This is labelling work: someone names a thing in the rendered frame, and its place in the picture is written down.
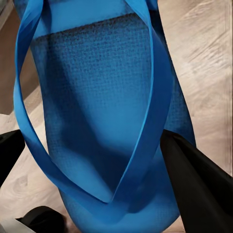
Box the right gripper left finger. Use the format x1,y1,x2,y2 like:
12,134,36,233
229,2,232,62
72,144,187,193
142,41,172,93
0,129,25,188

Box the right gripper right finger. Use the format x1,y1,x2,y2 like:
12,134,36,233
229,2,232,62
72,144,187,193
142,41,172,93
160,129,233,233

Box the sandal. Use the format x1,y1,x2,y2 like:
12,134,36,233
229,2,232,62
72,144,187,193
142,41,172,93
13,0,196,233

